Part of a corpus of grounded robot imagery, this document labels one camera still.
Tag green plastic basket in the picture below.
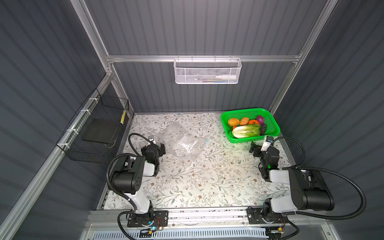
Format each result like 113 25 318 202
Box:
221 108 281 144

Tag toy napa cabbage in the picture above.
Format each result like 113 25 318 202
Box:
232 125 260 139

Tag yellow tag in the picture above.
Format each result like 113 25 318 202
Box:
120 110 126 125

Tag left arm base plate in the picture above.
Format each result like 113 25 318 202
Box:
127 211 169 228

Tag right black corrugated cable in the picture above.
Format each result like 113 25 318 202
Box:
271 136 367 221

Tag toy dark eggplant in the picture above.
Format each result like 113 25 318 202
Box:
260 124 268 136

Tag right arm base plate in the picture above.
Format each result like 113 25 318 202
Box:
246 207 286 225

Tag white ribbed vent panel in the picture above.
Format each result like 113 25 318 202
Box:
91 227 269 240

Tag black wire cage basket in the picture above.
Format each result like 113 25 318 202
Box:
57 91 130 164

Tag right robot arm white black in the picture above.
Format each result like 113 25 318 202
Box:
250 142 335 220

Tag clear zip top bag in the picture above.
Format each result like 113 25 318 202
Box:
157 122 209 168

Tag white marker pen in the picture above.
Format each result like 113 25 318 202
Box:
215 75 237 81

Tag toy potato yellow brown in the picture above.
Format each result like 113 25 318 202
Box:
228 118 240 127

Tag black corrugated cable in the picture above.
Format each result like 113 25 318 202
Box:
106 132 154 240
271 136 367 221

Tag white wire mesh basket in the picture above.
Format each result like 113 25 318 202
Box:
173 56 242 85

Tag left black corrugated cable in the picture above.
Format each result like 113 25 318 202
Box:
106 132 154 240

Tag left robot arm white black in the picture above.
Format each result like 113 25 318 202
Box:
106 144 166 219

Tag black flat pad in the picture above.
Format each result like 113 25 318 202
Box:
82 119 118 144

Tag toy purple onion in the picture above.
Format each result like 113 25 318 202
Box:
256 115 265 125

